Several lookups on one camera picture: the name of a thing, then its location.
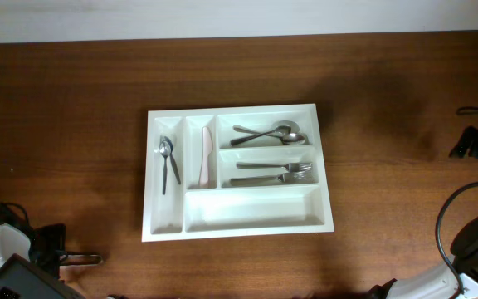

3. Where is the small metal teaspoon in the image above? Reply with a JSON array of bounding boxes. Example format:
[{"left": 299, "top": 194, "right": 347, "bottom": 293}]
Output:
[
  {"left": 159, "top": 140, "right": 171, "bottom": 195},
  {"left": 163, "top": 136, "right": 182, "bottom": 185}
]

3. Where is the metal fork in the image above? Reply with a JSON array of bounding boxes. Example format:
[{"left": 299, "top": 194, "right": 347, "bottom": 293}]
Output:
[
  {"left": 229, "top": 171, "right": 313, "bottom": 186},
  {"left": 236, "top": 162, "right": 313, "bottom": 173}
]

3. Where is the metal spoon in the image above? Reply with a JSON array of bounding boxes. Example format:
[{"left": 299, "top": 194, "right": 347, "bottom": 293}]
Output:
[
  {"left": 230, "top": 125, "right": 306, "bottom": 146},
  {"left": 230, "top": 120, "right": 300, "bottom": 146}
]

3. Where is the pink plastic knife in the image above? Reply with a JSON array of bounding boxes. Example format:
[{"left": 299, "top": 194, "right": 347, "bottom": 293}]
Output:
[{"left": 198, "top": 126, "right": 212, "bottom": 189}]

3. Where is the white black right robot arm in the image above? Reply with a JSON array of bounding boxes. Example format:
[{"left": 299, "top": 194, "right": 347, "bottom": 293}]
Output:
[{"left": 365, "top": 126, "right": 478, "bottom": 299}]

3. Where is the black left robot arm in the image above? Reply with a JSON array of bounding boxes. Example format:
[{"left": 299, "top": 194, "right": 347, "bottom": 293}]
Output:
[{"left": 0, "top": 203, "right": 84, "bottom": 299}]

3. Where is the white cutlery tray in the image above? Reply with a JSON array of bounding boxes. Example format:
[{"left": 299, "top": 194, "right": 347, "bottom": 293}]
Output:
[{"left": 142, "top": 104, "right": 334, "bottom": 242}]

